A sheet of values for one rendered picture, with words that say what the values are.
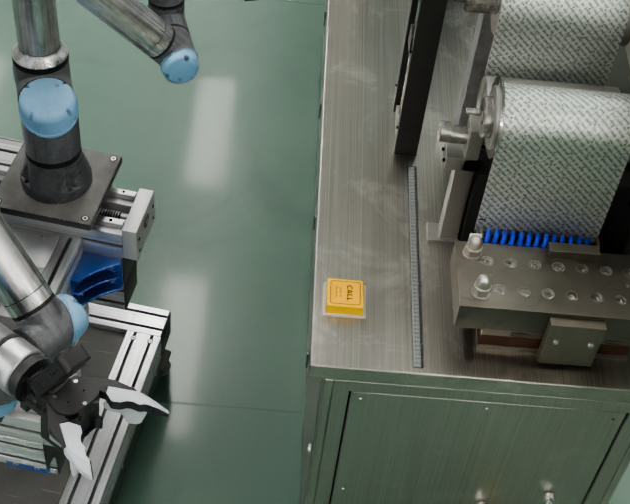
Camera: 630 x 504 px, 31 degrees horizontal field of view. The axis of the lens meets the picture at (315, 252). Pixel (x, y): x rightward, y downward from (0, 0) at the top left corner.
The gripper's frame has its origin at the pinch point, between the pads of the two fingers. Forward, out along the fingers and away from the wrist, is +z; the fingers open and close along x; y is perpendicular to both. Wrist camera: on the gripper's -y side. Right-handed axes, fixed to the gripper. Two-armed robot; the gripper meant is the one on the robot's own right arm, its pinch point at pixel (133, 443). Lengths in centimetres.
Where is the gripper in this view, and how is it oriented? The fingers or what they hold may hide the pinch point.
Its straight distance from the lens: 155.4
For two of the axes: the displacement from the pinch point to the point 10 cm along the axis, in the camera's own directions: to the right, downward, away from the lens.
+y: -1.6, 7.4, 6.5
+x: -5.8, 4.6, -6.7
